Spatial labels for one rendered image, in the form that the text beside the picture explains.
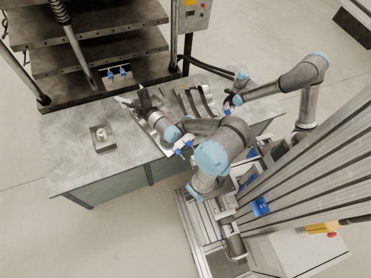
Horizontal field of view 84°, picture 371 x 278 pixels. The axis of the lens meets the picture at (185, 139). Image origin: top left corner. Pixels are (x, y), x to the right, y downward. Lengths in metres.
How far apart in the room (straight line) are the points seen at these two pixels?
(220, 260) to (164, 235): 0.57
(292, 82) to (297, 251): 0.77
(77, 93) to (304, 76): 1.73
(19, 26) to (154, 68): 1.04
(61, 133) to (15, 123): 1.42
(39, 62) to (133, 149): 1.01
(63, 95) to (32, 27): 0.54
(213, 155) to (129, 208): 1.77
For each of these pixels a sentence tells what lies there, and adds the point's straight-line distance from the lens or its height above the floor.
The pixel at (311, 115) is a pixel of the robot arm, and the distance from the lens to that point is 1.37.
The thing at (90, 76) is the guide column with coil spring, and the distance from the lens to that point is 1.96.
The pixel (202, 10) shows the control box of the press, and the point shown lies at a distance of 2.05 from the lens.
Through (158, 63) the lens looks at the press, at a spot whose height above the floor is 0.78.
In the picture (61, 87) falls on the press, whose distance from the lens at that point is 2.19.
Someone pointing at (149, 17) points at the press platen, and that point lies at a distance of 1.85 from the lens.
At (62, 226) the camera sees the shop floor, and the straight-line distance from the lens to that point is 2.49.
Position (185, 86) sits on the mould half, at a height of 0.86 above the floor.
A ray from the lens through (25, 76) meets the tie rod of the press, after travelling 1.91.
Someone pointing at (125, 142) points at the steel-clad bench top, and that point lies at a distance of 1.68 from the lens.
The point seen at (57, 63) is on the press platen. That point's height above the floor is 1.04.
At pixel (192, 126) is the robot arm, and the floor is 1.45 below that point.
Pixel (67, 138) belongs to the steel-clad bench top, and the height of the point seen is 0.80.
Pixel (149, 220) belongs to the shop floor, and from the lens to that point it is 2.28.
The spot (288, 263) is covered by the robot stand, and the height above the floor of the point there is 1.23.
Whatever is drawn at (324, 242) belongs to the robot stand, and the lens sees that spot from 1.25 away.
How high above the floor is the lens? 2.26
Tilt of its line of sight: 61 degrees down
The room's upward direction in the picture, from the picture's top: 9 degrees clockwise
